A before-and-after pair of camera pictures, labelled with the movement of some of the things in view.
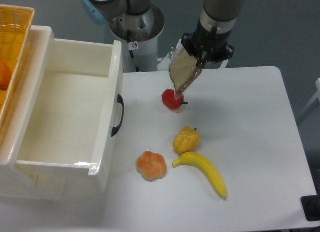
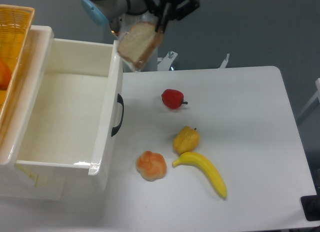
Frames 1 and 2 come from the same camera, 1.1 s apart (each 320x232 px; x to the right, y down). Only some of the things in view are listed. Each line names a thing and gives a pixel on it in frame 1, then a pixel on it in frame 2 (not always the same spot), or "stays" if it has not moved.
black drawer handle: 120,100 stays
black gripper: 207,47 -> 177,5
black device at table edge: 311,206 stays
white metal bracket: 163,65 stays
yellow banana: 191,158 stays
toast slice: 183,69 -> 137,44
